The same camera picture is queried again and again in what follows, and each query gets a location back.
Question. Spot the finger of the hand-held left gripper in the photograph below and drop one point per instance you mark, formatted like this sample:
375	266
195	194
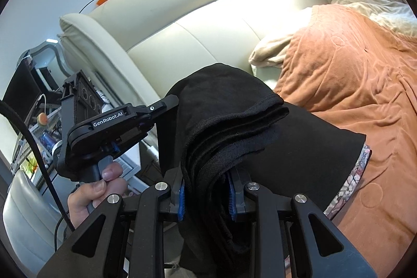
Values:
166	102

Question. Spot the black monitor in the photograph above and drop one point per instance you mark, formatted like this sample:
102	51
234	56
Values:
19	89

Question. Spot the cream padded headboard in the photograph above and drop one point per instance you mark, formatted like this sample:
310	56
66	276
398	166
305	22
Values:
195	37

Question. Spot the floral patterned cloth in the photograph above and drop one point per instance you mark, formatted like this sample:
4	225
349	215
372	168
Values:
352	180

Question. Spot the grey chair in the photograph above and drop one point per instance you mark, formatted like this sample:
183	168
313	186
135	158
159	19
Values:
26	226

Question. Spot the person's left hand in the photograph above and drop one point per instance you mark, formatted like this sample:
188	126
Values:
81	199

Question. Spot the orange blanket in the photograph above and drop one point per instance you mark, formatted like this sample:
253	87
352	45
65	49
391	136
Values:
358	69

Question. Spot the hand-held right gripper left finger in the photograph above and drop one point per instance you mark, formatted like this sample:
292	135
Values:
181	203

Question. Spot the black pants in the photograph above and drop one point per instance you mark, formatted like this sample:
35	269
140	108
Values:
260	134

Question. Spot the cluttered shelf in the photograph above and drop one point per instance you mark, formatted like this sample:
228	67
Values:
45	138

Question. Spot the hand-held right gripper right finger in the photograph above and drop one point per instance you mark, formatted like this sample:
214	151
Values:
232	199

